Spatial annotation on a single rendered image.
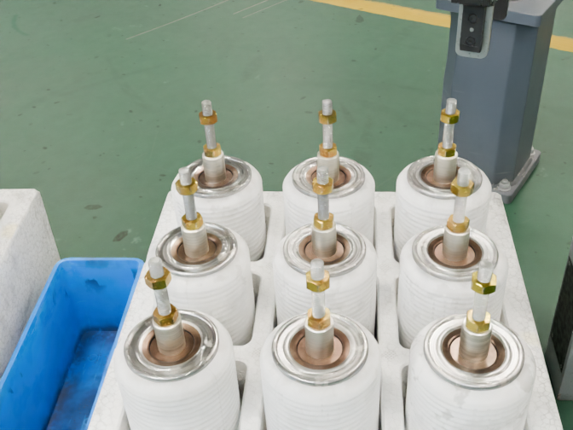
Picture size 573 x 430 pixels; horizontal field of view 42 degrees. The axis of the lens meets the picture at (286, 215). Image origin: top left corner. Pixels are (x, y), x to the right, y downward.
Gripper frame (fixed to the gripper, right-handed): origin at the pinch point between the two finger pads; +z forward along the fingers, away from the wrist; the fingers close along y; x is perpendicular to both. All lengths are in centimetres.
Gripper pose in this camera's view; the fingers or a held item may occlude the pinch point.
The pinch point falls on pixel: (483, 18)
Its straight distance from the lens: 56.9
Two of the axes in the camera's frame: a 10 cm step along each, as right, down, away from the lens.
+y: -4.0, 5.7, -7.2
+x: 9.1, 2.1, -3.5
